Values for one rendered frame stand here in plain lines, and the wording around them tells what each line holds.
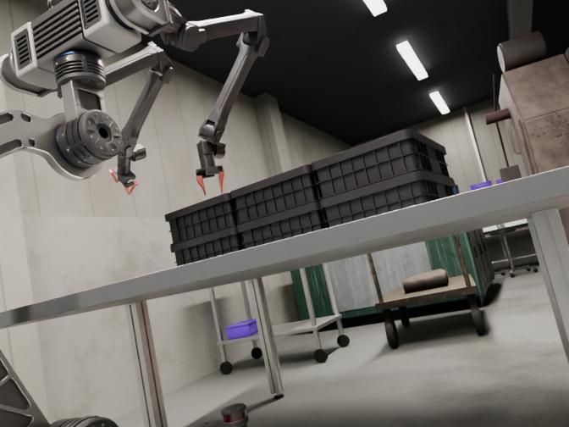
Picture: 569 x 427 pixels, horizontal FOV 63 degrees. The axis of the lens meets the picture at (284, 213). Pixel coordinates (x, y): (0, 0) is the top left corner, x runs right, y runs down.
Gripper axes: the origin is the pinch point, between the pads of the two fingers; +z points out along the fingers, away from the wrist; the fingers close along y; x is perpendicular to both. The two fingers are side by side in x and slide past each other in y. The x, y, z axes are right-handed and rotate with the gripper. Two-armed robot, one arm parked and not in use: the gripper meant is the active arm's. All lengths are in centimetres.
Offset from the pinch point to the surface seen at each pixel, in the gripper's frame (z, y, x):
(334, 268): 49, -128, -284
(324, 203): 18, -25, 54
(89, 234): -13, 74, -150
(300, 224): 22, -19, 47
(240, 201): 10.2, -5.1, 33.2
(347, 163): 9, -32, 59
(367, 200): 20, -34, 61
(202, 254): 23.6, 9.2, 21.1
